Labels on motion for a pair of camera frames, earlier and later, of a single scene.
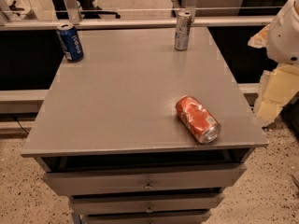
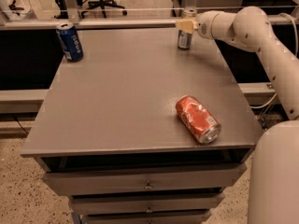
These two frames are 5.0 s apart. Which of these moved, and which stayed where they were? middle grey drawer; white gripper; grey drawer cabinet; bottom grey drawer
Moved: white gripper
Stayed: middle grey drawer; grey drawer cabinet; bottom grey drawer
